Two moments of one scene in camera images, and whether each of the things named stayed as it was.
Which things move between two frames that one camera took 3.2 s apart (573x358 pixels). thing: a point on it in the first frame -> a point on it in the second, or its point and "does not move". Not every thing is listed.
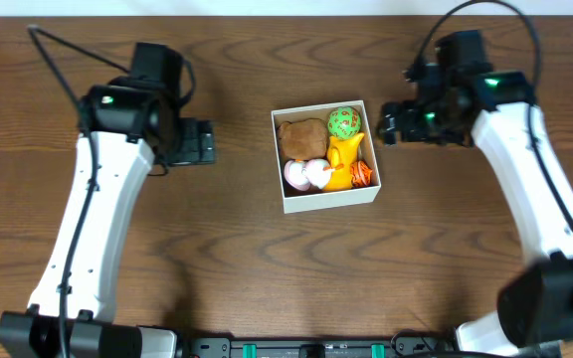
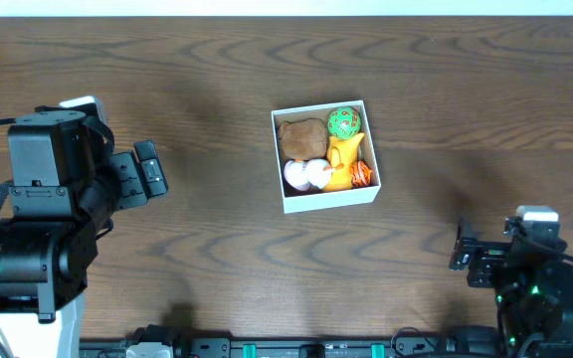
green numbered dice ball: x=343 y=121 does not move
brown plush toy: x=304 y=139 does not move
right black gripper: x=415 y=130 -> x=491 y=258
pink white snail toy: x=303 y=174 does not move
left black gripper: x=199 y=141 -> x=127 y=180
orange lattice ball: x=360 y=173 does not move
